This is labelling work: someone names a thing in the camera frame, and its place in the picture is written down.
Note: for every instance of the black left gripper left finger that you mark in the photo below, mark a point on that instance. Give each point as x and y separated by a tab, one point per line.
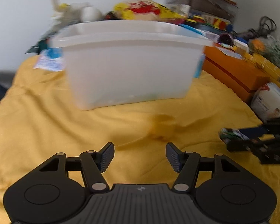
93	165

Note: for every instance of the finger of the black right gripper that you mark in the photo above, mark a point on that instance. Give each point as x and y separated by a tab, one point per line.
264	142

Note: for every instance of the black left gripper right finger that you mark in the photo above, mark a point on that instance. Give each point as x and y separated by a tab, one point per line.
186	165

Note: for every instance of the white wet wipes pack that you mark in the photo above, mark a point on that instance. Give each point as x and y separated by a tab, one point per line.
266	102

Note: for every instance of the green white toy car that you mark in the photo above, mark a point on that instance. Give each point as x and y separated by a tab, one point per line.
228	135

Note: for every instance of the orange cardboard box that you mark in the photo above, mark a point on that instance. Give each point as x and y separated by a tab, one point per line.
237	74

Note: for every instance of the yellow quilted blanket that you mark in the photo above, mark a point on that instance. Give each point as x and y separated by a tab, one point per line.
39	118

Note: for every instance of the white plastic storage bin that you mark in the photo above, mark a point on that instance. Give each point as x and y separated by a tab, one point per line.
127	61

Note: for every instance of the white blue paper packet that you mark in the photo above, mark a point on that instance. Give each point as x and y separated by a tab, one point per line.
50	59

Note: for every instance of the white ceramic bowl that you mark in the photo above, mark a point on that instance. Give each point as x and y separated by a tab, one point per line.
90	14

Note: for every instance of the white plastic bag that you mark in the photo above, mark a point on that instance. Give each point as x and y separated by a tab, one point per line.
66	14

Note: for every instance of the clear plastic toy box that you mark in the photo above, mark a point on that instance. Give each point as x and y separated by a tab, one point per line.
207	9

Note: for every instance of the yellow lobster print bag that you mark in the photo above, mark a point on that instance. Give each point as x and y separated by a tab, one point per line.
146	10

